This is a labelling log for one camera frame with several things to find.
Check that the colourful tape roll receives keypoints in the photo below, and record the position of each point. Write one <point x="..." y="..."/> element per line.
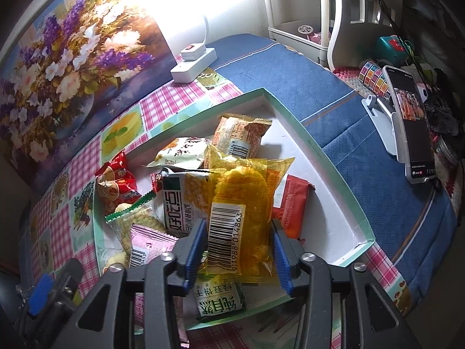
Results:
<point x="372" y="76"/>

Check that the green and white biscuit packet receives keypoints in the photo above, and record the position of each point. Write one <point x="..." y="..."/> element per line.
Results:
<point x="218" y="300"/>

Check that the black mesh pouch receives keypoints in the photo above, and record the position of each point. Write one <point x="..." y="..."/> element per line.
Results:
<point x="441" y="112"/>

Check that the smartphone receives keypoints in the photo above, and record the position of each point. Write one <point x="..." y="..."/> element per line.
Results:
<point x="414" y="134"/>

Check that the teal toy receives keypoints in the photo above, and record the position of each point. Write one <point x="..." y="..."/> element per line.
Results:
<point x="390" y="49"/>

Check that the white power strip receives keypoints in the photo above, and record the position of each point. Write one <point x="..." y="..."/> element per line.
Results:
<point x="189" y="71"/>

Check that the plain red snack packet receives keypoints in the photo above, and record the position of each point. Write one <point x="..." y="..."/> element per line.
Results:
<point x="294" y="203"/>

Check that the white shelf rack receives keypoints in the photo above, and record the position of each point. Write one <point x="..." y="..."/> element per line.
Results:
<point x="338" y="25"/>

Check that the teal-edged white cardboard tray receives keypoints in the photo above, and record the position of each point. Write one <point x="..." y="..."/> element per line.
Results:
<point x="327" y="218"/>

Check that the orange snack packet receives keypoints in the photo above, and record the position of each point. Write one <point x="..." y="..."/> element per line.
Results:
<point x="236" y="134"/>

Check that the pink snack packet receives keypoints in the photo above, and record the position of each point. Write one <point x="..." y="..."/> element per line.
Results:
<point x="149" y="245"/>

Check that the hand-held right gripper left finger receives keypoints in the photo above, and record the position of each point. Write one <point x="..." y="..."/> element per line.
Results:
<point x="192" y="258"/>

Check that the small red candy packet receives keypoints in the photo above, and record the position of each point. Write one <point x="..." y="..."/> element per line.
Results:
<point x="156" y="181"/>

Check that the blue cloth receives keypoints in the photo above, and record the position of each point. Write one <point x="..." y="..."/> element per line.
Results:
<point x="363" y="189"/>

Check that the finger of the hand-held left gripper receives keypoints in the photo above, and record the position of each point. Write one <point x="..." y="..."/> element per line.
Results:
<point x="38" y="294"/>

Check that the white plug with red switch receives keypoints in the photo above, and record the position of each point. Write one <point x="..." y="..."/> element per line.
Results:
<point x="192" y="51"/>

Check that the glass jar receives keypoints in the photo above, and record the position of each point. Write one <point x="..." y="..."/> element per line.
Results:
<point x="447" y="152"/>

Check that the pink checked tablecloth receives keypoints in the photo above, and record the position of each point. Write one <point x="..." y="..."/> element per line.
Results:
<point x="54" y="232"/>

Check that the beige snack packet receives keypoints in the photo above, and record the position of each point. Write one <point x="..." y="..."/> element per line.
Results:
<point x="181" y="152"/>

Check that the yellow transparent snack packet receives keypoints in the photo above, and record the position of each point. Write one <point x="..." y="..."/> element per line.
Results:
<point x="236" y="196"/>

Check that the flower painting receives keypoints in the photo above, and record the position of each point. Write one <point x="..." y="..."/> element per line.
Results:
<point x="72" y="61"/>

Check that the red printed snack packet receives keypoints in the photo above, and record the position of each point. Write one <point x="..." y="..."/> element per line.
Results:
<point x="116" y="181"/>

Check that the white phone stand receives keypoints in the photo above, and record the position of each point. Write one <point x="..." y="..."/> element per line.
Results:
<point x="381" y="127"/>

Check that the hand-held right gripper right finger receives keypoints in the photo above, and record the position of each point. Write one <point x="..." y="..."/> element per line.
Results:
<point x="283" y="261"/>

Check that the clear round biscuit packet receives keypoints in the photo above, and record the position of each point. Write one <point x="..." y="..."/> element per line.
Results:
<point x="140" y="221"/>

